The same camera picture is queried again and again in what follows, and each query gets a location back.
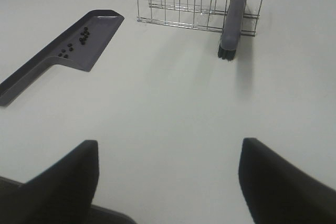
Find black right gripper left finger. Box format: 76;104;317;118
1;140;99;223

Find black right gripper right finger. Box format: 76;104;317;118
238;137;335;223

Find grey plastic dustpan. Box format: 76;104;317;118
1;9;124;106

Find grey brush black bristles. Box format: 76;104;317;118
218;0;245;61

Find pile of coffee beans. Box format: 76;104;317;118
57;26;90;59

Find metal wire dish rack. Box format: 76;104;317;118
135;0;268;37

